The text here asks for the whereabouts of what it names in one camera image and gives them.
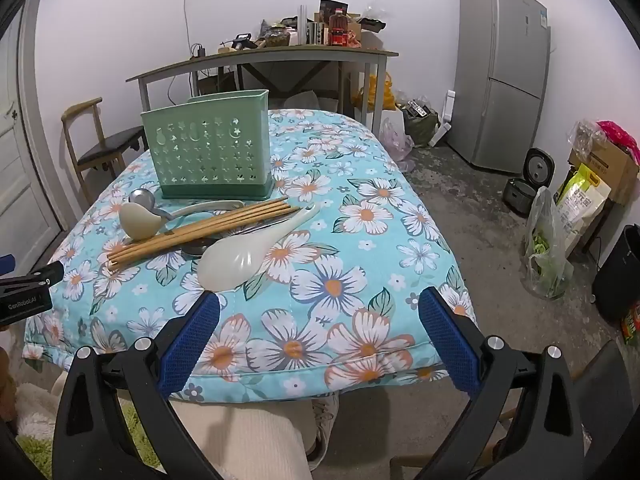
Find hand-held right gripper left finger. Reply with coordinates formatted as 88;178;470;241
51;290;223;480

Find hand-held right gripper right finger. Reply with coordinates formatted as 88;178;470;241
417;286;586;480

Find white rice paddle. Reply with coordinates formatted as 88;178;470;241
197;203;322;293

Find cream soup spoon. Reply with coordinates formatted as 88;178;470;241
118;199;246;241

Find bundle of wooden chopsticks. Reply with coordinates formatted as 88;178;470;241
106;197;302;268

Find green plastic utensil holder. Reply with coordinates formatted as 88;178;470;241
140;89;275;201

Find white panel door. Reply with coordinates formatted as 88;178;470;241
0;10;63;261

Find person's leg cream trousers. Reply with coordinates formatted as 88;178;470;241
170;392;308;480

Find plastic bag of greens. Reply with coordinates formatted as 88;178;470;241
522;186;575;301

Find floral blue blanket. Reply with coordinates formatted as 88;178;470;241
22;107;478;403

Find green shaggy rug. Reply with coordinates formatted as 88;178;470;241
15;385;166;480

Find beige shoe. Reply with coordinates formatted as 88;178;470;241
305;392;341;471

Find black rice cooker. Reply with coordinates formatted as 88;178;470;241
502;147;553;218

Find black trash bin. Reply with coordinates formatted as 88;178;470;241
591;224;640;323

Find red snack packet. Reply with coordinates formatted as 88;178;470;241
620;302;640;346

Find yellow white rice bag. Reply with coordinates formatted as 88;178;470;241
555;162;612;256

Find pale plastic bag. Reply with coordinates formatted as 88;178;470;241
380;117;416;161

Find green bag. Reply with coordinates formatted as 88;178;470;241
400;97;441;146

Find white leaning board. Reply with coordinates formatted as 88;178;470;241
430;90;456;148

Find large cardboard box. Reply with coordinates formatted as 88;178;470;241
567;135;640;206

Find clear plastic bag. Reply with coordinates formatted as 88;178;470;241
567;120;608;161

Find yellow plastic bag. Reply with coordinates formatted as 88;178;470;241
350;74;396;111

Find silver refrigerator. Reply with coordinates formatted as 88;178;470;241
446;0;552;176

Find pink bag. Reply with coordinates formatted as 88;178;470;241
595;120;640;166

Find grey wooden table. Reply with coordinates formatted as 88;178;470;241
125;45;400;131

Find glass jar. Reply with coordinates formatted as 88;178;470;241
264;25;291;48

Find small cardboard box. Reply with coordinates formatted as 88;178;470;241
350;15;387;49

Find cooking oil bottle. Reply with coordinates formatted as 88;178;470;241
328;7;351;48

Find wall cable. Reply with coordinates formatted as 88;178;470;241
182;0;195;56

